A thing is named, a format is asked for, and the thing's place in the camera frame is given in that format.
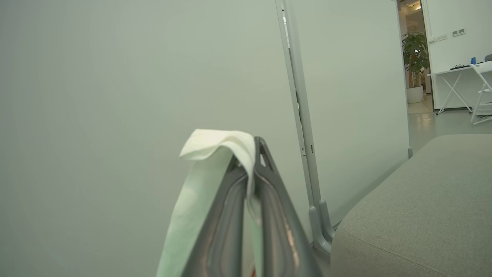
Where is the white folding chair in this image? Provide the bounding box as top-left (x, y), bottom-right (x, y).
top-left (469, 61), bottom-right (492, 127)

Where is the wide pale partition panel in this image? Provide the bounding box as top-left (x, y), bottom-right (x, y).
top-left (0, 0), bottom-right (312, 277)

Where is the grey fabric sofa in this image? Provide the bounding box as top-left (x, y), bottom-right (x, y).
top-left (330, 134), bottom-right (492, 277)

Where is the narrow pale partition panel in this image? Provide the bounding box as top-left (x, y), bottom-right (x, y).
top-left (284, 0), bottom-right (410, 227)

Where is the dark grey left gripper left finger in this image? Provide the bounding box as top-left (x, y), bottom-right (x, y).
top-left (181, 154), bottom-right (248, 277)

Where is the white plant pot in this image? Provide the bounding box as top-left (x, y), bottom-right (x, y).
top-left (407, 85), bottom-right (424, 104)

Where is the green leafy potted plant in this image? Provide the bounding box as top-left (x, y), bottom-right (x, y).
top-left (402, 31), bottom-right (430, 88)

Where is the grey double partition post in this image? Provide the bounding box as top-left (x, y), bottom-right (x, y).
top-left (275, 0), bottom-right (327, 216)

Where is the grey partition post foot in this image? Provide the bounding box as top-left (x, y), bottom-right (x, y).
top-left (318, 199), bottom-right (336, 242)
top-left (309, 205), bottom-right (332, 255)

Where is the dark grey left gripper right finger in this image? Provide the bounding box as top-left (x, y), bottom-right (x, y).
top-left (253, 136), bottom-right (322, 277)

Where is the red and white garment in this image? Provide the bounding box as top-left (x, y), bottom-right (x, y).
top-left (156, 129), bottom-right (264, 277)

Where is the white folding table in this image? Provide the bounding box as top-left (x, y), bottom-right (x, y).
top-left (427, 63), bottom-right (485, 115)

